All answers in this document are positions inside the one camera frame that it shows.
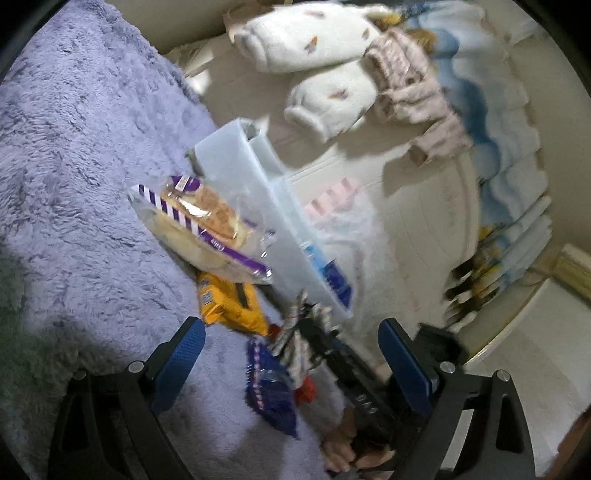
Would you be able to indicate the bread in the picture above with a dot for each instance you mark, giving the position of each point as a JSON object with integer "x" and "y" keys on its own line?
{"x": 207, "y": 221}

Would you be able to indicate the purple fuzzy blanket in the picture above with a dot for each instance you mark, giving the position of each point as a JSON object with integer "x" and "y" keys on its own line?
{"x": 92, "y": 184}

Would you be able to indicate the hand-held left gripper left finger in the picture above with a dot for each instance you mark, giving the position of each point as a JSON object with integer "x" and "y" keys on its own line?
{"x": 180, "y": 360}

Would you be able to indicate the blue printed quilt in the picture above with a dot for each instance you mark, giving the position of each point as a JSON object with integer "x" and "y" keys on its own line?
{"x": 485, "y": 92}

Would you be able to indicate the blue snack packet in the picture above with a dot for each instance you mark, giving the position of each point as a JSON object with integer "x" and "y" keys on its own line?
{"x": 270, "y": 392}

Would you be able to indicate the white fabric bag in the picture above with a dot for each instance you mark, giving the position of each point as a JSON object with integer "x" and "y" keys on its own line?
{"x": 258, "y": 184}

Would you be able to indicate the person's right hand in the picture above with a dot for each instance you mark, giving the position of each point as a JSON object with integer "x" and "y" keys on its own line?
{"x": 337, "y": 454}

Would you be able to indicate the pink knit garment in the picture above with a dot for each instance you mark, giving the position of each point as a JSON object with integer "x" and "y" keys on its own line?
{"x": 406, "y": 78}

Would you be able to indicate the plaid fabric pouch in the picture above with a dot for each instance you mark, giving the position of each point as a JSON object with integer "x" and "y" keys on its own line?
{"x": 295, "y": 332}

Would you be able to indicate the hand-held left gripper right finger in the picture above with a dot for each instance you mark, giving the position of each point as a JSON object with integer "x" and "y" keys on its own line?
{"x": 406, "y": 364}

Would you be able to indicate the red snack packet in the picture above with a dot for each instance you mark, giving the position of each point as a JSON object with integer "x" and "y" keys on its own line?
{"x": 305, "y": 392}

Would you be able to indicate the blue cardboard box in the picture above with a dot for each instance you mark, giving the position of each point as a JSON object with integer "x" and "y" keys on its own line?
{"x": 334, "y": 281}

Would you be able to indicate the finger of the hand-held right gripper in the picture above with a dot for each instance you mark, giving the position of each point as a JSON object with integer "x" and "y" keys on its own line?
{"x": 323, "y": 344}
{"x": 441, "y": 344}

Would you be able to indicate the pink fluffy cloth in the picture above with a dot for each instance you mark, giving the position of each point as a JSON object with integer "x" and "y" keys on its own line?
{"x": 332, "y": 196}

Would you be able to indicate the white fluffy slippers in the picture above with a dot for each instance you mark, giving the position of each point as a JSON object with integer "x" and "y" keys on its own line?
{"x": 304, "y": 37}

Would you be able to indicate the yellow snack packet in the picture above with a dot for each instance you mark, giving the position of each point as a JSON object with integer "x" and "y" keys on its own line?
{"x": 231, "y": 309}

